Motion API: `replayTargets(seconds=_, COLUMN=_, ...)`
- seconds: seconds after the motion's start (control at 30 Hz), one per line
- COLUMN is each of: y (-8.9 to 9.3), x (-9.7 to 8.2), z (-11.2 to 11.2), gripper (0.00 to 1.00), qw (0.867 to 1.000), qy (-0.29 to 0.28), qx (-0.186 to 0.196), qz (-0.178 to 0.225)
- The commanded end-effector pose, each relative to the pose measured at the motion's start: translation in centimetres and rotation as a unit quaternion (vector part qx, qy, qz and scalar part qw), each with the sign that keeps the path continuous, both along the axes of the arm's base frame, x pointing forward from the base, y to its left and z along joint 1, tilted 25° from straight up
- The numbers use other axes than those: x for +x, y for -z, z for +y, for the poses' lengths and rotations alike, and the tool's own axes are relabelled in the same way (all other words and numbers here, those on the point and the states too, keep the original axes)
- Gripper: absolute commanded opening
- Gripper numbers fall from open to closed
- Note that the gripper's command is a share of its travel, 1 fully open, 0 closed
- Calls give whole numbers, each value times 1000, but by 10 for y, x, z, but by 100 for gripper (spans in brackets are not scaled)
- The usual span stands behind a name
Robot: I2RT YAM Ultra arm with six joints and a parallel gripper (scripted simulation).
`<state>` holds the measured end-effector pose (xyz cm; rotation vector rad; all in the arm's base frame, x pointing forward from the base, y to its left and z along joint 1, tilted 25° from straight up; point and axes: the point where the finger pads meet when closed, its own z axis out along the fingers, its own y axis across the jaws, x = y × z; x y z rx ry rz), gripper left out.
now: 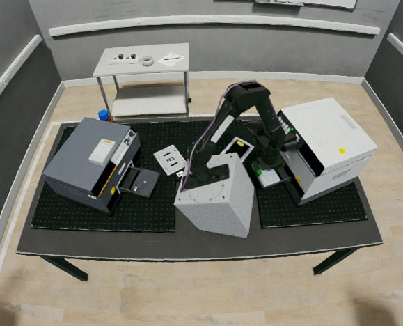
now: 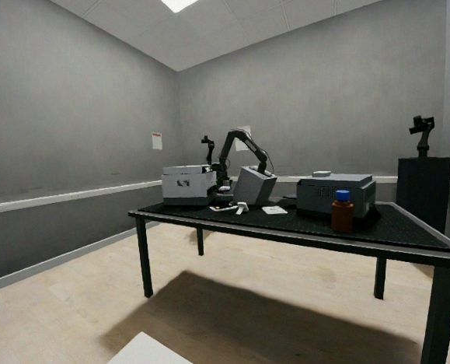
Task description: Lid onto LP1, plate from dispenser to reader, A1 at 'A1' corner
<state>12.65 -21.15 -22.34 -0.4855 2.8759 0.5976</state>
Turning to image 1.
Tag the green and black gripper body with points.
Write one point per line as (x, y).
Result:
(270, 162)

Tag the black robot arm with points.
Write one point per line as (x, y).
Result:
(237, 100)

